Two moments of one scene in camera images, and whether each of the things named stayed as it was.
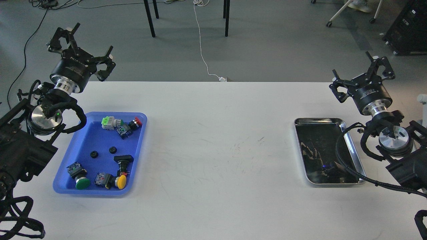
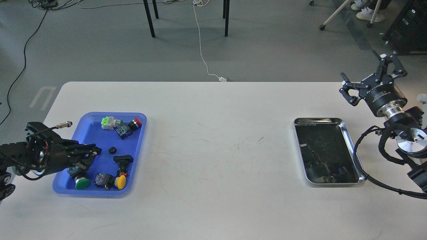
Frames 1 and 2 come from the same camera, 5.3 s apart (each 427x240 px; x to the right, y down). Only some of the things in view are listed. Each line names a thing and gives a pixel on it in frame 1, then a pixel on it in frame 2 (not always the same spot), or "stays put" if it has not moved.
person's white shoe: (363, 5) to (366, 14)
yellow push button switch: (108, 180) stays put
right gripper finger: (337, 82) to (352, 96)
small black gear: (113, 150) stays put
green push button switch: (77, 172) stays put
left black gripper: (72, 70) to (57, 154)
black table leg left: (149, 17) stays put
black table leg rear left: (156, 9) stays put
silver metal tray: (318, 138) stays put
